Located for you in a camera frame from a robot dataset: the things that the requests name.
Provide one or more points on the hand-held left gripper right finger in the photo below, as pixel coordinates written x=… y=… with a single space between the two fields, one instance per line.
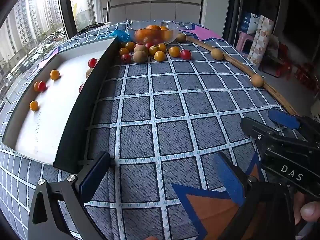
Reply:
x=228 y=177

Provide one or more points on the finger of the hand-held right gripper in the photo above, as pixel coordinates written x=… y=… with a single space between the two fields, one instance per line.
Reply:
x=255 y=127
x=283 y=119

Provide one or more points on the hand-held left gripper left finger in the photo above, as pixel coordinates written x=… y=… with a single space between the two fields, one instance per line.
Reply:
x=93 y=177

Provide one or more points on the white rectangular tray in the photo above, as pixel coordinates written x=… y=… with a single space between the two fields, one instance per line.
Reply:
x=50 y=120

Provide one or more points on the red cherry tomato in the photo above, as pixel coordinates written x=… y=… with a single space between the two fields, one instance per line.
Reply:
x=81 y=88
x=92 y=62
x=43 y=86

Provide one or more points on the orange cherry tomato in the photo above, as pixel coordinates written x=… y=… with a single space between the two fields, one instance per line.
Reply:
x=36 y=86
x=54 y=74
x=33 y=105

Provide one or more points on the pile of cherry tomatoes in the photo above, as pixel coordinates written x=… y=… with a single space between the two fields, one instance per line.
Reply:
x=159 y=55

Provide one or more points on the person's right hand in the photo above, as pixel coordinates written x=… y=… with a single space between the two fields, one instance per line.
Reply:
x=309 y=211

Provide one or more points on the red plastic stool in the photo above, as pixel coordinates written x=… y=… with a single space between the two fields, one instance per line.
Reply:
x=283 y=63
x=308 y=76

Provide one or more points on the long wooden stick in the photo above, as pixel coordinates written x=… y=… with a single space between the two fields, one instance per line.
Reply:
x=237 y=61

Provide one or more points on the checkered gift bag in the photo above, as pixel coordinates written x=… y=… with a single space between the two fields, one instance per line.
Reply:
x=262 y=38

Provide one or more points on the pink plastic stool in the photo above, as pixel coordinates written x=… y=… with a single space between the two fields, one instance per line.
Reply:
x=243 y=40

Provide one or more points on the blue checked tablecloth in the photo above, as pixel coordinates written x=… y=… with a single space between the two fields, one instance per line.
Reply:
x=162 y=110

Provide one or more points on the blue and white shopping bag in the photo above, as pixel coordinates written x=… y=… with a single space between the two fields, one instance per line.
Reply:
x=245 y=22

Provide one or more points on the clear glass bowl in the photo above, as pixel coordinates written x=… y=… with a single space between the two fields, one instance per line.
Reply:
x=175 y=33

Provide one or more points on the mandarin orange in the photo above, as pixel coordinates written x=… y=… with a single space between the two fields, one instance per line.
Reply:
x=165 y=33
x=145 y=35
x=153 y=27

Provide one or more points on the blue plastic bag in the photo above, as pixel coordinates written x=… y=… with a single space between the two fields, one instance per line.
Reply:
x=119 y=35

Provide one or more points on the pink bin with black bag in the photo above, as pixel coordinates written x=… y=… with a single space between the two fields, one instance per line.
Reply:
x=90 y=27

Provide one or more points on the metal pole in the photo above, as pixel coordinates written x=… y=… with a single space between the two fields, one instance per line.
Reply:
x=108 y=5

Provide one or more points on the dark window frame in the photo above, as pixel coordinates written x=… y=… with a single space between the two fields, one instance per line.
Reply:
x=66 y=10

